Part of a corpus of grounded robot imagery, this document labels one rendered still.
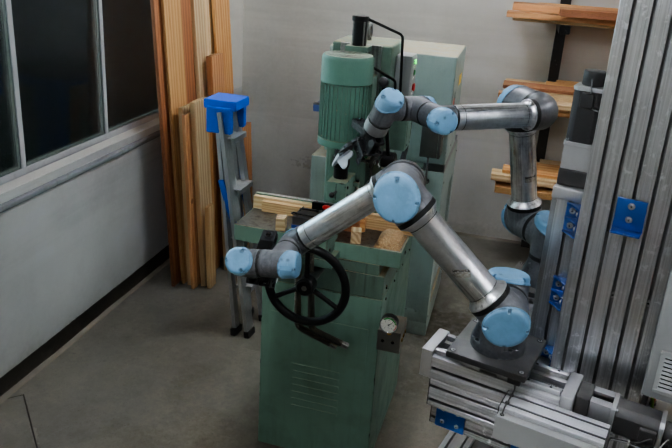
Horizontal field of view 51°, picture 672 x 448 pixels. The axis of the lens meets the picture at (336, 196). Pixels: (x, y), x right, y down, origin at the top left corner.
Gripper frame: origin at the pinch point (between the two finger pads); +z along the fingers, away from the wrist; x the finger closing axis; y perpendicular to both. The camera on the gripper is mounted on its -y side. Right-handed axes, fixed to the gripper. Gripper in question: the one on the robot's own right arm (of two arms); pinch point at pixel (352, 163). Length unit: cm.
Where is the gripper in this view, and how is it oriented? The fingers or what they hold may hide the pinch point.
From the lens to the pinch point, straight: 230.6
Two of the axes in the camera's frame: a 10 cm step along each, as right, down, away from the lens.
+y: 2.7, 8.2, -5.0
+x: 9.2, -0.6, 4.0
